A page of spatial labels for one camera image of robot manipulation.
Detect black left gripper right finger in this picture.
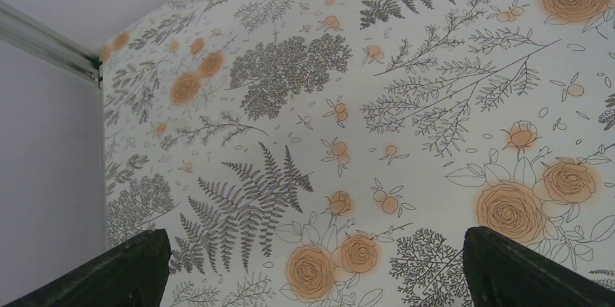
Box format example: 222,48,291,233
463,226,614,306

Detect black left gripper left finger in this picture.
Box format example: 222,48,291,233
7,229,171,306

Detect floral patterned table mat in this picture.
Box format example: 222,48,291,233
102,0,614,306

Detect aluminium corner frame post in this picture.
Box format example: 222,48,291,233
1,2,102,89

